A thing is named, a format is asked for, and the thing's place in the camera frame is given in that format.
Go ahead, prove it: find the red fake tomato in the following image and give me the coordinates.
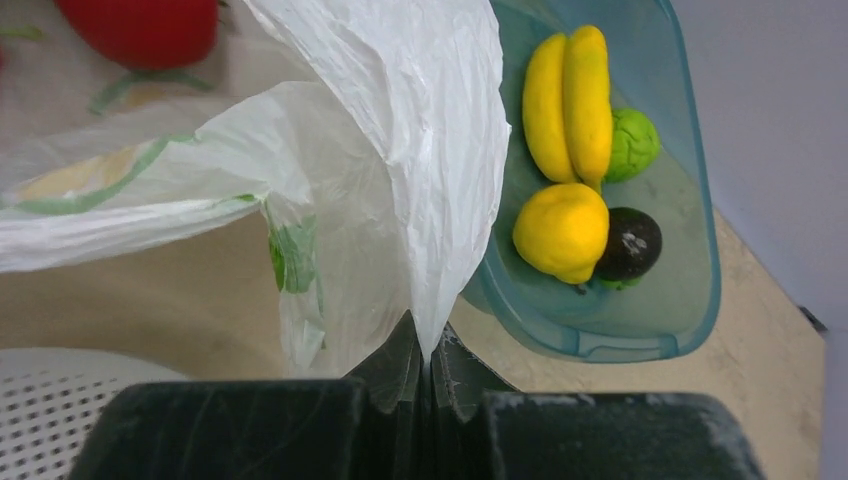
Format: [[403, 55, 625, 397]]
[[55, 0, 219, 70]]

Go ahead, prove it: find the yellow fake pear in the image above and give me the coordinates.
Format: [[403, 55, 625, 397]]
[[512, 183, 610, 286]]

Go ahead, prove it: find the white plastic bag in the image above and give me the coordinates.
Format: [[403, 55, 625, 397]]
[[1, 1, 511, 377]]

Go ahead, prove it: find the dark purple fake plum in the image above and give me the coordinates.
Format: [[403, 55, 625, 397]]
[[595, 207, 663, 282]]

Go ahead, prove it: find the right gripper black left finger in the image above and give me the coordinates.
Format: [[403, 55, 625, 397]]
[[70, 316, 422, 479]]

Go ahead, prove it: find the green fake lime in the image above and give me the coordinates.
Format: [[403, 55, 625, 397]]
[[604, 108, 662, 183]]

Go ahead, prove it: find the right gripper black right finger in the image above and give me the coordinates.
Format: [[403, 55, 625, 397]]
[[431, 327, 766, 479]]

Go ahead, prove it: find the yellow fake banana bunch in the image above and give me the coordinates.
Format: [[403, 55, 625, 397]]
[[521, 24, 613, 193]]

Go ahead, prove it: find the teal plastic tray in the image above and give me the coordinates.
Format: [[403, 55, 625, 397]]
[[462, 1, 721, 363]]

